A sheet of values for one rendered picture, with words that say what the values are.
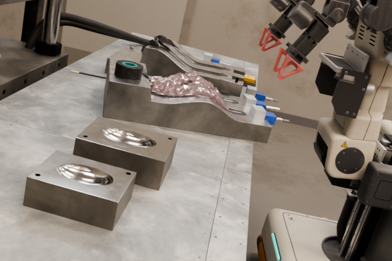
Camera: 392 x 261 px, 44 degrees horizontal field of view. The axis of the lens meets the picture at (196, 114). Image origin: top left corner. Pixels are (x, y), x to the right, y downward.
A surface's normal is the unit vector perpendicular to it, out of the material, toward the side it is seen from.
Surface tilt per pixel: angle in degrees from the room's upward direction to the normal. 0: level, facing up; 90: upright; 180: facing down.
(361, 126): 90
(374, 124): 90
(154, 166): 90
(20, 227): 0
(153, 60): 90
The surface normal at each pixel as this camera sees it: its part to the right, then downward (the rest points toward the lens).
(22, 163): 0.23, -0.92
